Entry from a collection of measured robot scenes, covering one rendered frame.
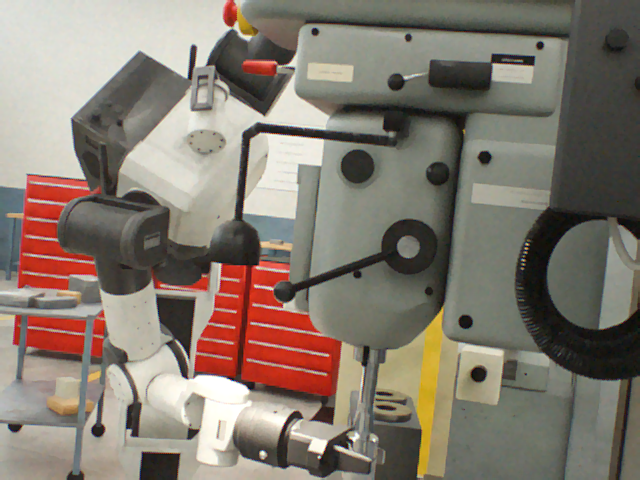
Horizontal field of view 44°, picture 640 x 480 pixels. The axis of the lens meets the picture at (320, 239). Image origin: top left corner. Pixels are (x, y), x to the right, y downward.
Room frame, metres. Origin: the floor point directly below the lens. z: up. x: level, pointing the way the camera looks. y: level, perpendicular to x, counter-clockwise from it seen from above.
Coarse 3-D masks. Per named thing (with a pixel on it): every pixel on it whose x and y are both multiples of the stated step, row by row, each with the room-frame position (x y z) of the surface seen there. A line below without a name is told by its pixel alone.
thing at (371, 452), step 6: (348, 444) 1.11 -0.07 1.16; (348, 450) 1.10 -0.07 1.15; (354, 450) 1.10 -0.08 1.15; (360, 450) 1.09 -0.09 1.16; (366, 450) 1.10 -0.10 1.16; (372, 450) 1.10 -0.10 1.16; (366, 456) 1.10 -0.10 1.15; (372, 456) 1.10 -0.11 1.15; (372, 462) 1.10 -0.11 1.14; (372, 468) 1.10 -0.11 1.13; (342, 474) 1.11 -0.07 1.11; (348, 474) 1.10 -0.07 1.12; (354, 474) 1.10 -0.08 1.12; (360, 474) 1.09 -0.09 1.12; (366, 474) 1.10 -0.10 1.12; (372, 474) 1.10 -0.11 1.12
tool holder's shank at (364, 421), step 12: (372, 372) 1.11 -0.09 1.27; (360, 384) 1.12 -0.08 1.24; (372, 384) 1.11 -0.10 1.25; (360, 396) 1.11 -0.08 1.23; (372, 396) 1.11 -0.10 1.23; (360, 408) 1.11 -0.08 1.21; (372, 408) 1.11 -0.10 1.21; (360, 420) 1.11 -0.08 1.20; (372, 420) 1.11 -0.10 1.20; (360, 432) 1.11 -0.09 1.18
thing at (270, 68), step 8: (248, 64) 1.26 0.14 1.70; (256, 64) 1.26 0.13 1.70; (264, 64) 1.25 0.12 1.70; (272, 64) 1.25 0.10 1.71; (248, 72) 1.27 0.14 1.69; (256, 72) 1.26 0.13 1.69; (264, 72) 1.26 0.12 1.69; (272, 72) 1.25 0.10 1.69; (280, 72) 1.26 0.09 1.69; (288, 72) 1.25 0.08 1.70
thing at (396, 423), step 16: (352, 400) 1.44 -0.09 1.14; (384, 400) 1.42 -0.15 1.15; (400, 400) 1.43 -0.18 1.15; (352, 416) 1.33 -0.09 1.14; (384, 416) 1.32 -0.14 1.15; (400, 416) 1.32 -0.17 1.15; (416, 416) 1.38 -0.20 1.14; (384, 432) 1.30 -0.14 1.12; (400, 432) 1.30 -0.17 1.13; (416, 432) 1.30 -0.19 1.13; (384, 448) 1.30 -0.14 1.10; (400, 448) 1.30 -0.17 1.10; (416, 448) 1.30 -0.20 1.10; (384, 464) 1.30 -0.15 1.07; (400, 464) 1.30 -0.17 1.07; (416, 464) 1.30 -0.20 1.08
